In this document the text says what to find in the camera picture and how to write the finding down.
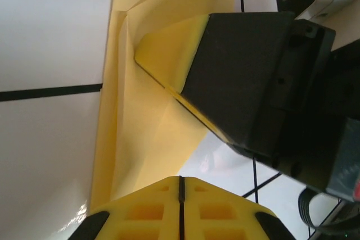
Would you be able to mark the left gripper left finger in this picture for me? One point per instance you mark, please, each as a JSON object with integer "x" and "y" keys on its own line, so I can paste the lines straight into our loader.
{"x": 149, "y": 214}

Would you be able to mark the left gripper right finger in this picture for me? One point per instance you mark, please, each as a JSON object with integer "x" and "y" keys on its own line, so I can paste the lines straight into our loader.
{"x": 216, "y": 214}

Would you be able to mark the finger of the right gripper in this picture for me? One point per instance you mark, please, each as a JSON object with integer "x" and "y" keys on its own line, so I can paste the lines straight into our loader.
{"x": 202, "y": 119}
{"x": 233, "y": 77}

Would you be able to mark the yellow paper sheet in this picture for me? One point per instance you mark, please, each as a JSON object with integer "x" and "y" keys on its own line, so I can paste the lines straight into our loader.
{"x": 146, "y": 127}

